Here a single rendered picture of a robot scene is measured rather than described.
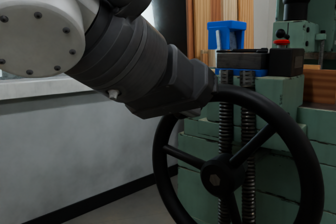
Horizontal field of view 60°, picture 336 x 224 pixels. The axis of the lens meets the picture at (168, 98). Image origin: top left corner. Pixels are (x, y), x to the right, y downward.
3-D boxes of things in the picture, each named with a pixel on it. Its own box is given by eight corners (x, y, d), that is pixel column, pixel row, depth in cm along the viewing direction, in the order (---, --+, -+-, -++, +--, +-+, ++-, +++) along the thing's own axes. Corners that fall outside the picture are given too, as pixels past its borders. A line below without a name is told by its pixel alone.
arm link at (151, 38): (130, 138, 38) (55, 105, 29) (137, 74, 42) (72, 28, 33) (219, 123, 32) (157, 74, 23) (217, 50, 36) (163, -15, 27)
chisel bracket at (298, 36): (270, 59, 68) (272, 21, 67) (288, 58, 79) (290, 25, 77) (304, 59, 63) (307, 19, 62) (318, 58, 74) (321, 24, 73)
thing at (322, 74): (227, 93, 71) (228, 66, 70) (230, 93, 72) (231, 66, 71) (334, 104, 57) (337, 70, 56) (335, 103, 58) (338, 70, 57)
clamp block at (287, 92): (204, 120, 57) (205, 74, 55) (235, 109, 67) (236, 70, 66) (282, 134, 48) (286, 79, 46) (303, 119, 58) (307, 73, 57)
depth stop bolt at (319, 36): (312, 71, 72) (315, 30, 70) (314, 70, 73) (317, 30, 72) (321, 71, 71) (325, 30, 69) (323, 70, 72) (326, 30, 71)
